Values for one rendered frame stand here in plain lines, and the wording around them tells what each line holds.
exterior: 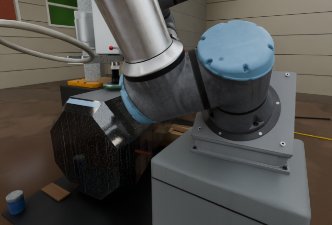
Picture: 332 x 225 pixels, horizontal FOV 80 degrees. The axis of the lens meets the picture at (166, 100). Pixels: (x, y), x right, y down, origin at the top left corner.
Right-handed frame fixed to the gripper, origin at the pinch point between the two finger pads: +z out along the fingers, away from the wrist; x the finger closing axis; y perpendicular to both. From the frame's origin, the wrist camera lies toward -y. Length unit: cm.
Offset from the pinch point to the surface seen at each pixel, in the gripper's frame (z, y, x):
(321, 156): -27, -164, 175
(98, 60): -70, -45, -42
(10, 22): -39, 3, -60
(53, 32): -39, -3, -46
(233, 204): 30.9, -5.4, 11.2
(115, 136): -23, -69, -32
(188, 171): 22.0, -6.8, 2.1
